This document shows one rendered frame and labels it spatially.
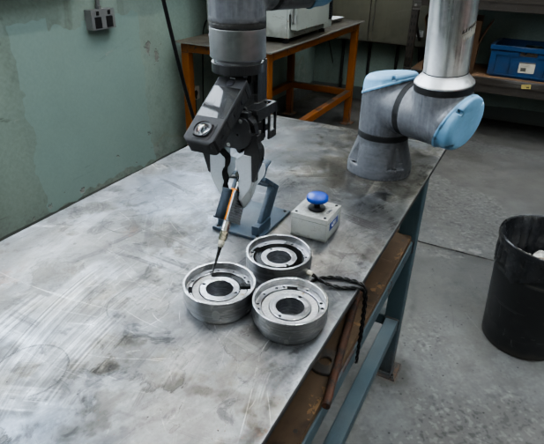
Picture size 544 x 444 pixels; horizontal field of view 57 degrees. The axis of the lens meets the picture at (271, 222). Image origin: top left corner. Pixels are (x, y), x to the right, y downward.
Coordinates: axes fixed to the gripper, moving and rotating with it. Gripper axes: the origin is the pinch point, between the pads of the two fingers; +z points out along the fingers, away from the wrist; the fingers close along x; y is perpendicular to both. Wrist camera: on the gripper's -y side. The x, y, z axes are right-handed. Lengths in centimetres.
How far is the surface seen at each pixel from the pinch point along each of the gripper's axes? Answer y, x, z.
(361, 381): 40, -15, 69
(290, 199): 27.8, 3.0, 13.0
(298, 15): 206, 83, 1
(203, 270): -6.5, 1.6, 9.7
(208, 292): -8.7, -0.8, 11.3
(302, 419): -2.6, -14.7, 37.9
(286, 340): -11.8, -15.1, 12.0
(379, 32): 374, 84, 30
